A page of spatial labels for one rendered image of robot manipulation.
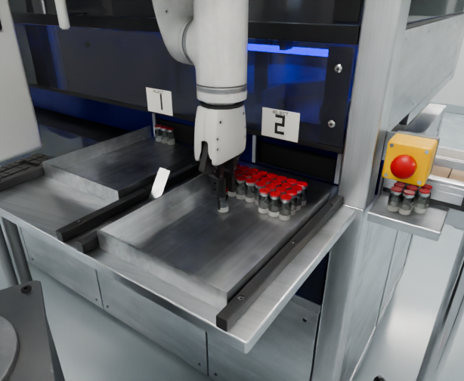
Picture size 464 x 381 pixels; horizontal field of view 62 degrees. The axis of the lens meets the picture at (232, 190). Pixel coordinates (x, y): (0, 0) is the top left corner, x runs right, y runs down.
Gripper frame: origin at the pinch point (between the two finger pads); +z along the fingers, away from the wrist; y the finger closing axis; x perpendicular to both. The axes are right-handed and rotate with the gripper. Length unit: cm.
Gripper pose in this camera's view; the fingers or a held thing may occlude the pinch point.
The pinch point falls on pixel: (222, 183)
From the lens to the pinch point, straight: 71.9
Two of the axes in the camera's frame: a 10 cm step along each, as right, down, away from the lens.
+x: 8.2, 2.6, -5.1
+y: -5.8, 3.7, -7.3
